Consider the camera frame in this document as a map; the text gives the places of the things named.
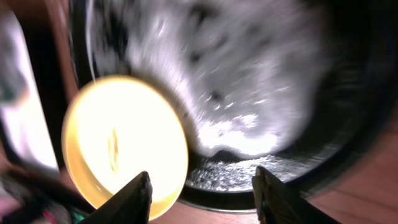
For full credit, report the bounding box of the round black tray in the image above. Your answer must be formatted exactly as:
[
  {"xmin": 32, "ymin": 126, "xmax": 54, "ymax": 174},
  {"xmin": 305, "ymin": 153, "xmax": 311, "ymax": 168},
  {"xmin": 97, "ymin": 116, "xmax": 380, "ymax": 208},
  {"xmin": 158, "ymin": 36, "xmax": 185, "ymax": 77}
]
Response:
[{"xmin": 69, "ymin": 0, "xmax": 397, "ymax": 213}]

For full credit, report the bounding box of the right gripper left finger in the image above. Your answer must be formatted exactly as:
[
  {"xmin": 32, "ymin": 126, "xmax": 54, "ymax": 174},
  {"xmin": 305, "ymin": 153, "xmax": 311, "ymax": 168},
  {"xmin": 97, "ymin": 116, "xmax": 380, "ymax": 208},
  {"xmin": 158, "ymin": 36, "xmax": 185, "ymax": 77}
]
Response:
[{"xmin": 79, "ymin": 171, "xmax": 152, "ymax": 224}]

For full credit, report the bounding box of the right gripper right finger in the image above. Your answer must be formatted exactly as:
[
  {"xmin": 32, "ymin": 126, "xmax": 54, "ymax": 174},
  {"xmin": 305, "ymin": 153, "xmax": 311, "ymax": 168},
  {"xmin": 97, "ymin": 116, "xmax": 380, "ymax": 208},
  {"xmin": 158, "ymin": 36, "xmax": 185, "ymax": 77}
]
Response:
[{"xmin": 252, "ymin": 166, "xmax": 339, "ymax": 224}]

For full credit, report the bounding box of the rectangular soapy water tray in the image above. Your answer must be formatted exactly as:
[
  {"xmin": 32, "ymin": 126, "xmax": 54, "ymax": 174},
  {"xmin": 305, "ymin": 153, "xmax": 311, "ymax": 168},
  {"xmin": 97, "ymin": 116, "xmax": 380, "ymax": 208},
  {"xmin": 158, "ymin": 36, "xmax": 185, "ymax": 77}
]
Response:
[{"xmin": 1, "ymin": 9, "xmax": 59, "ymax": 176}]

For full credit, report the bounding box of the yellow plate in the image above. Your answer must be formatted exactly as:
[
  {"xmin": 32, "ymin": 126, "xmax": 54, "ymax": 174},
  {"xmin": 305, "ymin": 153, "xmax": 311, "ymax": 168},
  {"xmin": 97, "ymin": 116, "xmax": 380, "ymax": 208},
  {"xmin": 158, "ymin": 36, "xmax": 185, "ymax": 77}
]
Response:
[{"xmin": 62, "ymin": 75, "xmax": 188, "ymax": 220}]

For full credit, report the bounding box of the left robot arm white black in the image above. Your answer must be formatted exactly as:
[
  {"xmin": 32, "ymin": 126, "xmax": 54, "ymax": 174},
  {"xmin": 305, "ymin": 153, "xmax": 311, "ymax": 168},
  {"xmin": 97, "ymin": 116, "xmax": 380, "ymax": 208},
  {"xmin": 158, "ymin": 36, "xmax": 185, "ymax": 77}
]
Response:
[{"xmin": 1, "ymin": 166, "xmax": 95, "ymax": 223}]

